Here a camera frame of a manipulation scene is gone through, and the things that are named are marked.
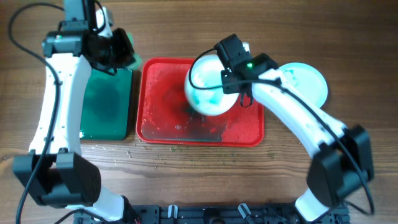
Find white plate top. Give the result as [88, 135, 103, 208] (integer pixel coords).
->
[184, 54, 239, 116]

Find green scrubbing sponge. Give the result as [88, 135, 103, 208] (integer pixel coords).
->
[126, 32, 142, 70]

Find light blue plate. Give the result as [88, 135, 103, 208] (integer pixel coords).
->
[280, 62, 328, 108]

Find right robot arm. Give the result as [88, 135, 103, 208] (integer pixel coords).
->
[213, 34, 375, 222]

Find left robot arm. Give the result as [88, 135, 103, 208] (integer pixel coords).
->
[12, 1, 141, 223]

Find black tray with green water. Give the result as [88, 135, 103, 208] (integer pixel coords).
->
[80, 69, 133, 141]

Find red plastic tray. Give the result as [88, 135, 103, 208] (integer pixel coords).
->
[136, 57, 265, 147]

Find right black cable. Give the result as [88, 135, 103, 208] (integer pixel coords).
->
[187, 47, 376, 216]

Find black cable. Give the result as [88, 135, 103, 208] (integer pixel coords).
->
[7, 2, 94, 224]
[187, 47, 376, 216]

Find left black cable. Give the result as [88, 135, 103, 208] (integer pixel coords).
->
[7, 2, 94, 224]

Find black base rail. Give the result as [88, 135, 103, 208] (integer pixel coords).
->
[73, 202, 351, 224]

